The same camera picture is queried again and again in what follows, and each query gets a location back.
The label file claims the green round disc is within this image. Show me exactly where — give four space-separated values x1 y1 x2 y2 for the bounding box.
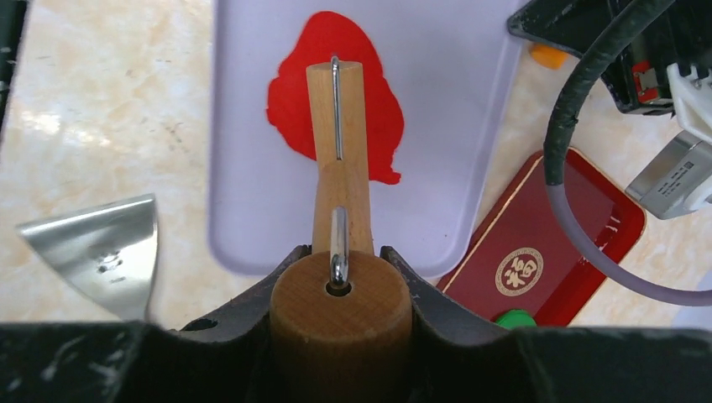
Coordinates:
495 309 537 329

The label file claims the lavender plastic tray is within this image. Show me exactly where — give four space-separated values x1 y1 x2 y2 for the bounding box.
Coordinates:
207 1 521 278

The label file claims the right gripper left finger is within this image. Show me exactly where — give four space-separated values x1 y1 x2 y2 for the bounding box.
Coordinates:
1 245 311 402

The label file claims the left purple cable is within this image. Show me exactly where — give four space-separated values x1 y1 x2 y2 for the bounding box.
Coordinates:
542 0 712 308

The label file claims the metal scraper wooden handle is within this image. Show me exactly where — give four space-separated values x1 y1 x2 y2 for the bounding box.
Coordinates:
16 194 159 321

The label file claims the orange plastic rolling pin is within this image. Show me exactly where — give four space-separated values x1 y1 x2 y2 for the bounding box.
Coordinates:
528 44 569 71

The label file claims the red dough lump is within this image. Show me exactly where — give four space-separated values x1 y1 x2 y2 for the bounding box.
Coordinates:
266 11 405 185

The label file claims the wooden dough roller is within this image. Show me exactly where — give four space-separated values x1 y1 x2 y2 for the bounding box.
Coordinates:
270 57 413 402

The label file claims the dark red lacquer tray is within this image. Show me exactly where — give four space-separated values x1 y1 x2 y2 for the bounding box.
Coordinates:
437 149 647 326

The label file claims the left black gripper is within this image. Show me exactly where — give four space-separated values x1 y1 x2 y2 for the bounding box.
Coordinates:
507 0 711 116

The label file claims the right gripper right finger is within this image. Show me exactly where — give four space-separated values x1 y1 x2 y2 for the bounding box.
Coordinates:
380 246 711 402

